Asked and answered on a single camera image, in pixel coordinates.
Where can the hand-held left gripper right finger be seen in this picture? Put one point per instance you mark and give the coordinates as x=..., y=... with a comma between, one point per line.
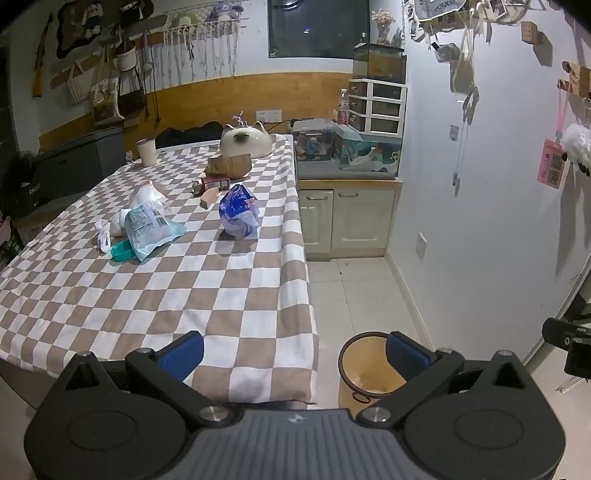
x=406, y=355

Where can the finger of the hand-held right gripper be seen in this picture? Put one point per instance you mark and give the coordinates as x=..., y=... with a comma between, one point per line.
x=556, y=332

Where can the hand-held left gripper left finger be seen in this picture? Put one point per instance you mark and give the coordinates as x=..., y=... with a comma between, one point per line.
x=182, y=354

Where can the beige brown-rimmed trash bin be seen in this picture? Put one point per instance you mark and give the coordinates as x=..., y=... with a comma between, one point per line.
x=369, y=369

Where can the teal round lid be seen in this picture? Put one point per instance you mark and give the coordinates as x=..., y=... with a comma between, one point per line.
x=121, y=251

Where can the light blue snack packet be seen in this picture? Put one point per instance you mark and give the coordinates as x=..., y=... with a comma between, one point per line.
x=147, y=230

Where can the white plastic bag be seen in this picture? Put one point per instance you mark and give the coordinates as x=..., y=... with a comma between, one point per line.
x=108, y=228

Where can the blue plastic packet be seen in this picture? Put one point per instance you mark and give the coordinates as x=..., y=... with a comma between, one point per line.
x=238, y=210

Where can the clear plastic bag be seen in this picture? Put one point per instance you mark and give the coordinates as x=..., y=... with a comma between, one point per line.
x=147, y=196

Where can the brown shoulder bag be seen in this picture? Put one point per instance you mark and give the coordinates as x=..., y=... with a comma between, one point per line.
x=134, y=99

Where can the brown white checkered tablecloth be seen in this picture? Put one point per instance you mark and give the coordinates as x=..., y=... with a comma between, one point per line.
x=184, y=277

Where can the cream floor cabinet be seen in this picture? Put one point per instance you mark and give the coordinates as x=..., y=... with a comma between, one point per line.
x=360, y=217

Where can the small dark box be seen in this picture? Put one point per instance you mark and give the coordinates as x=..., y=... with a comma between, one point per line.
x=214, y=183

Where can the white fluffy plush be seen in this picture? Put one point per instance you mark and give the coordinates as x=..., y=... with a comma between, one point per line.
x=577, y=145

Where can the brown cardboard piece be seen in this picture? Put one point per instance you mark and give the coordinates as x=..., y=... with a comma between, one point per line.
x=228, y=166

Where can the glass fish tank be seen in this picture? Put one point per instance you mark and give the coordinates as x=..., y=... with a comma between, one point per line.
x=369, y=154

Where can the white cup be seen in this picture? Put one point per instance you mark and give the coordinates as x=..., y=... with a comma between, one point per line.
x=147, y=152

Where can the grey storage box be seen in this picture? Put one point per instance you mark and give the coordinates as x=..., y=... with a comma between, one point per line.
x=78, y=161

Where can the black bag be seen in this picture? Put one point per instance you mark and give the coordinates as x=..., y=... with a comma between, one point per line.
x=184, y=134

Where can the white cat-shaped pot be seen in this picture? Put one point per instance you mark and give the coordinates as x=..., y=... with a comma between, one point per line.
x=244, y=141

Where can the clear storage box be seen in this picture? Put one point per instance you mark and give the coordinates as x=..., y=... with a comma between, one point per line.
x=314, y=141

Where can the dark cloth bag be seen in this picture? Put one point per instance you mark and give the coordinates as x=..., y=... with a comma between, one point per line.
x=21, y=184

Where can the white drawer unit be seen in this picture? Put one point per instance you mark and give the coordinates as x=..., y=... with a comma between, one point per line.
x=376, y=106

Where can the plastic water bottle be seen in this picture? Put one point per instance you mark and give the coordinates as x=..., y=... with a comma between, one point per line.
x=342, y=108

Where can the printed tote bag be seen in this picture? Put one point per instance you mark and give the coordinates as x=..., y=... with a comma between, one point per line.
x=107, y=104

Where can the cream tote bag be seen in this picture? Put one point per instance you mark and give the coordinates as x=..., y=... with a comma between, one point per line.
x=81, y=85

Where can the glass terrarium tank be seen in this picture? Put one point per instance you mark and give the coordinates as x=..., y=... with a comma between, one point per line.
x=378, y=62

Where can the wooden peg block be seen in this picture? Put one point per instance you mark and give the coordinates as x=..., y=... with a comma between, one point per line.
x=531, y=33

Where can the white bucket bag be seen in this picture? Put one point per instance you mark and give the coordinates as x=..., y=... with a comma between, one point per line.
x=125, y=57

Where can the vase of dried flowers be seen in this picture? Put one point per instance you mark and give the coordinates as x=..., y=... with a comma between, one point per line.
x=384, y=25

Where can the green plush toy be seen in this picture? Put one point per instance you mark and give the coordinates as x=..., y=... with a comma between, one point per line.
x=185, y=19

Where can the dark window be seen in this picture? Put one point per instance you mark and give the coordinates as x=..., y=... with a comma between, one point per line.
x=318, y=30

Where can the purple plush toy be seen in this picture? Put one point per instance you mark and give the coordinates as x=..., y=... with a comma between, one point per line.
x=225, y=13

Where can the white wall outlet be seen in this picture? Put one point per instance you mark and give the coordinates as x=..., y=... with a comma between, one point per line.
x=422, y=245

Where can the white wall power socket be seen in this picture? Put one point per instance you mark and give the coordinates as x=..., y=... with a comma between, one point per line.
x=268, y=116

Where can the wooden wall hooks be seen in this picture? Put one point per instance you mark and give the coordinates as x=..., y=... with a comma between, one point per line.
x=577, y=78

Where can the hanging photo wall decoration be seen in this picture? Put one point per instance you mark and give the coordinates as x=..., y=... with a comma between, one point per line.
x=455, y=46

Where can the white macrame wall hanging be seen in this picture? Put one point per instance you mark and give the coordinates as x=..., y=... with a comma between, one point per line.
x=203, y=50

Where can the orange wooden wall ornament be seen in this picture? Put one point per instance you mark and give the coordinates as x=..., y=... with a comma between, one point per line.
x=40, y=55

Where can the dark wall rug with figure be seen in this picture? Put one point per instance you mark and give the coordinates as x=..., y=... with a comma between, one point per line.
x=83, y=27

